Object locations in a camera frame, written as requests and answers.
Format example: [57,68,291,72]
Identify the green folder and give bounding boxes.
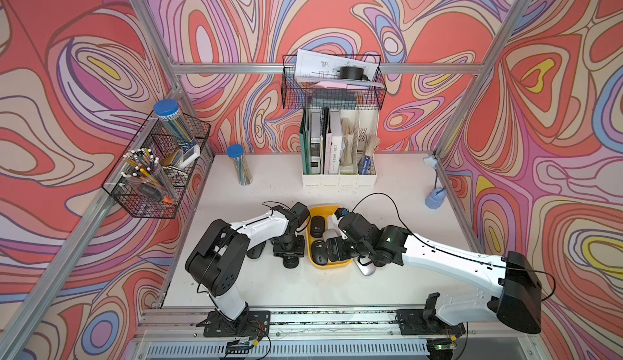
[299,108,311,174]

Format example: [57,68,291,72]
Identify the white papers in basket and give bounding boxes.
[295,49,385,89]

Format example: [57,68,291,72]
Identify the blue lid tube in basket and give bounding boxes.
[153,99,196,152]

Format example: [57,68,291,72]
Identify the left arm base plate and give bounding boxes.
[197,311,271,338]

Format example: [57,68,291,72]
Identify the clear pen holder cup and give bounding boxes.
[121,147,175,204]

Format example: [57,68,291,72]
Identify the black wire basket left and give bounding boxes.
[102,113,211,219]

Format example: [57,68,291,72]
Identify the silver mouse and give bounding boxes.
[355,257,376,277]
[323,229,342,242]

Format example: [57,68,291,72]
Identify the white mouse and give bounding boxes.
[329,214,339,230]

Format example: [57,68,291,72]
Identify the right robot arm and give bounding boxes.
[324,207,543,335]

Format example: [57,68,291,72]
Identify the white file organizer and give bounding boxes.
[302,108,379,189]

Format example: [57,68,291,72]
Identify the black wire basket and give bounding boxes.
[281,52,387,110]
[102,113,211,219]

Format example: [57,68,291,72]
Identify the small blue desk lamp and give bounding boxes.
[423,155,447,210]

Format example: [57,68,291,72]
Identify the black wire basket back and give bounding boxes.
[281,52,387,110]

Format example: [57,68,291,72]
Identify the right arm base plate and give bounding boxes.
[395,309,466,337]

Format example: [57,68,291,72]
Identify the aluminium front rail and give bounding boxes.
[122,306,551,359]

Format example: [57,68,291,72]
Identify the black tape roll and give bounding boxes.
[338,66,369,81]

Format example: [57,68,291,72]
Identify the black mouse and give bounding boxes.
[309,216,326,239]
[310,240,329,266]
[246,242,266,259]
[282,256,299,269]

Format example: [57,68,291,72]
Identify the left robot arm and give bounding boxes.
[185,202,310,321]

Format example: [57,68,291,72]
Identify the yellow storage tray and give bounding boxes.
[304,204,353,270]

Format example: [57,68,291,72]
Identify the blue lid tube on table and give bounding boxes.
[226,144,251,186]

